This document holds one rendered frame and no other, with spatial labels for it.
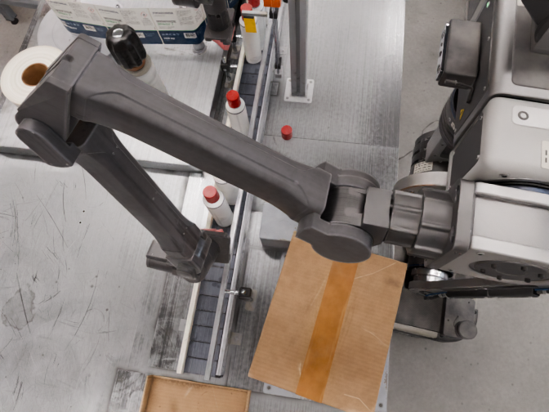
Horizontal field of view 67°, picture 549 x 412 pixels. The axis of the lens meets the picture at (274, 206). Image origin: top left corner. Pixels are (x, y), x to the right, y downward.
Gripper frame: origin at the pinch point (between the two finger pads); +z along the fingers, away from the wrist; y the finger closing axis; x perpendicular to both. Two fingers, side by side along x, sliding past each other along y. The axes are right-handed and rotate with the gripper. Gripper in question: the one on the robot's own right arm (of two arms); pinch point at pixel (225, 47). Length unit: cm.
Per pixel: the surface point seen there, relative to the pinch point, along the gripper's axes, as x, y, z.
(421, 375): 84, 79, 102
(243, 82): 3.7, 1.3, 13.6
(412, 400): 80, 90, 102
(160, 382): -3, 90, 19
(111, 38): -22.8, 13.3, -16.1
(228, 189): 8.3, 41.8, 1.7
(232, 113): 6.5, 22.4, -2.4
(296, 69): 20.3, 0.4, 6.8
